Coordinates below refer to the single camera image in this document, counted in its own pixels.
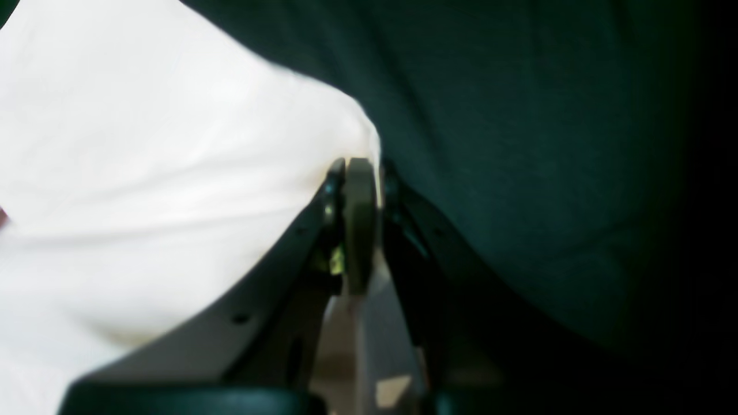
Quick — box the pink T-shirt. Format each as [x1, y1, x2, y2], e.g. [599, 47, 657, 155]
[1, 1, 379, 414]

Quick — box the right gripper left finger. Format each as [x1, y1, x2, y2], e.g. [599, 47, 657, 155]
[59, 158, 376, 414]

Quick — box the black table cloth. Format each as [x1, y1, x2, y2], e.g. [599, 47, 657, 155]
[181, 1, 736, 367]

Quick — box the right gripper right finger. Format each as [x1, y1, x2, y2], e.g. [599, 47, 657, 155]
[382, 162, 577, 414]

